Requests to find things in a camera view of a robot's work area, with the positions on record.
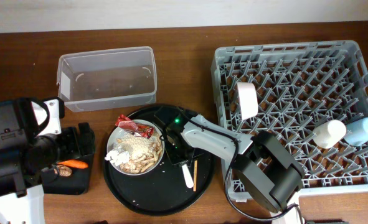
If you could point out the white plastic fork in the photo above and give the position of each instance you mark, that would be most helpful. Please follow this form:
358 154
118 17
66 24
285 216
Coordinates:
187 176

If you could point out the white cup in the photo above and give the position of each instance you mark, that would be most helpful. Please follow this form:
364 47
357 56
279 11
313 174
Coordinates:
329 133

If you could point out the small white bowl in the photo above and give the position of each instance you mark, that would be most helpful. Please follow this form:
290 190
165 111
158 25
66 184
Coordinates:
248 102

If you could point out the grey plate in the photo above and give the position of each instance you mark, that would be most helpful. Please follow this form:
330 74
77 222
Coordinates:
116 132

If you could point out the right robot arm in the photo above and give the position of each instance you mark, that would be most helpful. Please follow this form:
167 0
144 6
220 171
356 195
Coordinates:
269 173

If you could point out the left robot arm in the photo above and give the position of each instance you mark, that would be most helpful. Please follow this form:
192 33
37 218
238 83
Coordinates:
37 155

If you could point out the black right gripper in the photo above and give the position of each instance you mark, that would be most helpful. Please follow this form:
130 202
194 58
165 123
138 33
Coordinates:
177 156

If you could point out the clear plastic bin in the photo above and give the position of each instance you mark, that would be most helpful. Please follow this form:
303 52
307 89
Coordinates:
107 79

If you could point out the round black tray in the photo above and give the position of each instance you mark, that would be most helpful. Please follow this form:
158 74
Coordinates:
162 190

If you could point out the orange carrot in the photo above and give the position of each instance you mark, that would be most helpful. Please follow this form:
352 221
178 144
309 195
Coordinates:
74 163

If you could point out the wooden chopstick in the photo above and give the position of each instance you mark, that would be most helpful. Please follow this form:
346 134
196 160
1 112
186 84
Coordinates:
195 176

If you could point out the white tissue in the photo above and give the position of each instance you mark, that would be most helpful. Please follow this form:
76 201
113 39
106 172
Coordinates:
117 157

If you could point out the rectangular black tray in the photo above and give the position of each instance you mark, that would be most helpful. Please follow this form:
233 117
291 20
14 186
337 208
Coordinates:
76 184

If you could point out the light blue cup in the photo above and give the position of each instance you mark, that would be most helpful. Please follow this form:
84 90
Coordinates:
357 132

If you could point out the red snack wrapper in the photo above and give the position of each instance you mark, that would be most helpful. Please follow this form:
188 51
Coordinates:
136 129

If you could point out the brown food scrap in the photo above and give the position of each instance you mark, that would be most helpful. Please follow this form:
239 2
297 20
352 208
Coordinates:
63 171

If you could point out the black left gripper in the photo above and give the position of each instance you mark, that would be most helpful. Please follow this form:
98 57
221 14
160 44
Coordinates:
75 144

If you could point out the grey dishwasher rack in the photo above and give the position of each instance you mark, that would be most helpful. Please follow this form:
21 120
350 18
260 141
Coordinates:
299 87

